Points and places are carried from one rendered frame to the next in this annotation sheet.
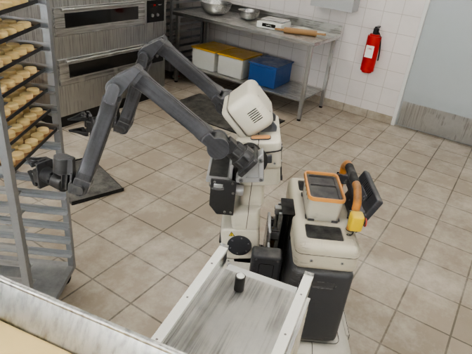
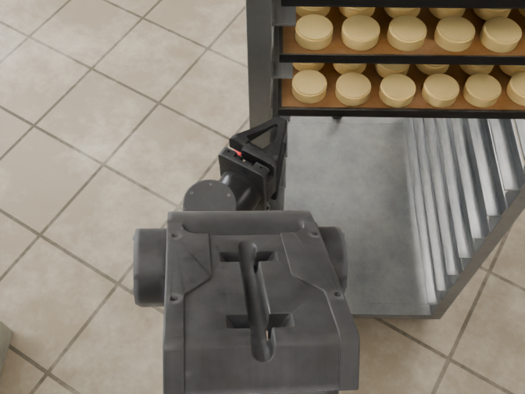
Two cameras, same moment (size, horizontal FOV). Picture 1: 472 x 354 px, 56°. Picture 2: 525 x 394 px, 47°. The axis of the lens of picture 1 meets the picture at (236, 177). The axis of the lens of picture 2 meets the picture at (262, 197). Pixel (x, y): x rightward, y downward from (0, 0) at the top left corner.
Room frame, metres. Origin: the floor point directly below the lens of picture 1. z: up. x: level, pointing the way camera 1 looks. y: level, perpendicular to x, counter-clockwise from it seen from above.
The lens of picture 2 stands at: (1.41, 0.29, 1.63)
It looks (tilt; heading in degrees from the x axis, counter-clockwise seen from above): 60 degrees down; 91
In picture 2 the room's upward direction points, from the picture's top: straight up
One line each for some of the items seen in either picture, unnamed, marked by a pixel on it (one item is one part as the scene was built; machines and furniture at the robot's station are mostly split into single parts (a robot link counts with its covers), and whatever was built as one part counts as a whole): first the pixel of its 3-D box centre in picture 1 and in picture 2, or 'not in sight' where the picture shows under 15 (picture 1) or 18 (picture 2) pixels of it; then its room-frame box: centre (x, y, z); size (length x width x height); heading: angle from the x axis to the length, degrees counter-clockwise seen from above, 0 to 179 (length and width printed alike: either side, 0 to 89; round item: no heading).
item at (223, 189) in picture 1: (227, 175); not in sight; (1.62, 0.04, 0.92); 0.28 x 0.16 x 0.22; 1
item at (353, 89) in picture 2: (17, 155); (352, 89); (1.52, 0.86, 0.96); 0.05 x 0.05 x 0.02
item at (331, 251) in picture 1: (305, 248); not in sight; (1.63, -0.35, 0.59); 0.55 x 0.34 x 0.83; 1
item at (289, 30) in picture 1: (300, 31); not in sight; (5.05, -0.52, 0.91); 0.56 x 0.06 x 0.06; 88
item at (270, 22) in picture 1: (274, 23); not in sight; (5.32, -0.24, 0.92); 0.32 x 0.30 x 0.09; 157
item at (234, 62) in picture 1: (239, 63); not in sight; (5.56, 0.12, 0.36); 0.46 x 0.38 x 0.26; 150
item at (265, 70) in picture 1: (270, 71); not in sight; (5.34, -0.27, 0.36); 0.46 x 0.38 x 0.26; 151
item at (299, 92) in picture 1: (250, 55); not in sight; (5.49, -0.01, 0.49); 1.90 x 0.72 x 0.98; 60
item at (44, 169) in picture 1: (49, 175); (233, 197); (1.36, 0.67, 0.98); 0.07 x 0.07 x 0.10; 60
